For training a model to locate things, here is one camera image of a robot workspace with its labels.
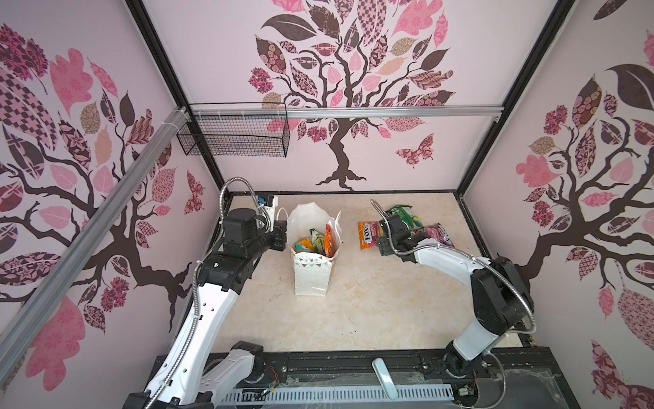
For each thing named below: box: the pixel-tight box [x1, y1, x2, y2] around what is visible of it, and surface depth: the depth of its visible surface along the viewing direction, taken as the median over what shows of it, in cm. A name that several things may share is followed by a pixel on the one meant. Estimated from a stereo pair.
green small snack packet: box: [385, 204, 424, 230], surface depth 109 cm
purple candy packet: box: [419, 223, 455, 248], surface depth 102 cm
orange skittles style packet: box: [357, 220, 386, 251], surface depth 103 cm
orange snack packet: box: [323, 223, 333, 259], surface depth 77 cm
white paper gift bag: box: [287, 201, 344, 297], surface depth 80 cm
